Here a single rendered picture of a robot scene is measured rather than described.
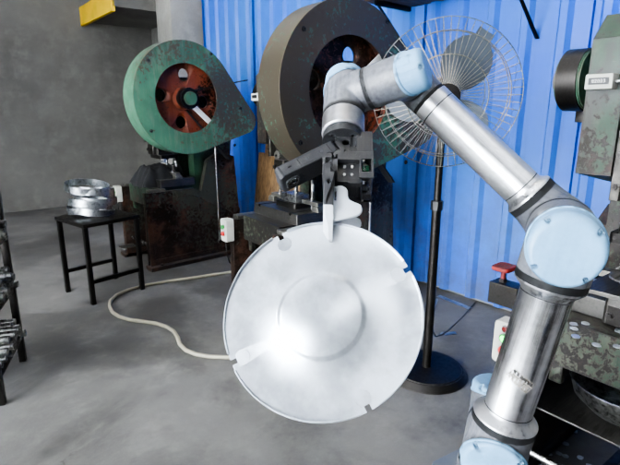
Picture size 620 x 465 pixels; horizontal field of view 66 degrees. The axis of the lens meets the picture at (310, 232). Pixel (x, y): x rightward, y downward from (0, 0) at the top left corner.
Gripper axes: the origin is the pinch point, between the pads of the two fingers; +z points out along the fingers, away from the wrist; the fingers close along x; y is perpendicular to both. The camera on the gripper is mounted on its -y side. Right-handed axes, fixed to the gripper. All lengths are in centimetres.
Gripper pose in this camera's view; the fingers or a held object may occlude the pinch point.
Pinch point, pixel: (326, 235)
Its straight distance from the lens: 73.9
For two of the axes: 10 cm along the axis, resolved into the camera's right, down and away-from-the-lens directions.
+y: 10.0, 0.2, -0.8
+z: -0.6, 8.6, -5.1
